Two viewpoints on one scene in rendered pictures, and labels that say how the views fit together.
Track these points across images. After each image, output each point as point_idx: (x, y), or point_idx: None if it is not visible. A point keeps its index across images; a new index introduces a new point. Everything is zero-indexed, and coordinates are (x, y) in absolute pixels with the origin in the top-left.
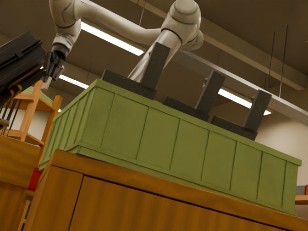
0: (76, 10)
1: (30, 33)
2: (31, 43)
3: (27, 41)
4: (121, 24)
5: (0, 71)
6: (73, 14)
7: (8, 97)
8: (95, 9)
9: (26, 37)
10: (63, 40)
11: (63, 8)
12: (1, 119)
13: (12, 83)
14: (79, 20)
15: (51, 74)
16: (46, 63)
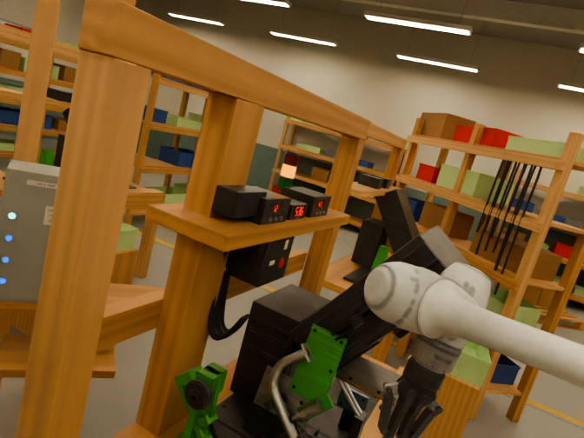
0: (427, 328)
1: (421, 242)
2: (424, 263)
3: (416, 260)
4: (580, 372)
5: (368, 321)
6: (421, 334)
7: (405, 335)
8: (479, 332)
9: (414, 251)
10: (425, 354)
11: (394, 322)
12: (381, 392)
13: (397, 331)
14: (475, 290)
15: (401, 426)
16: (383, 410)
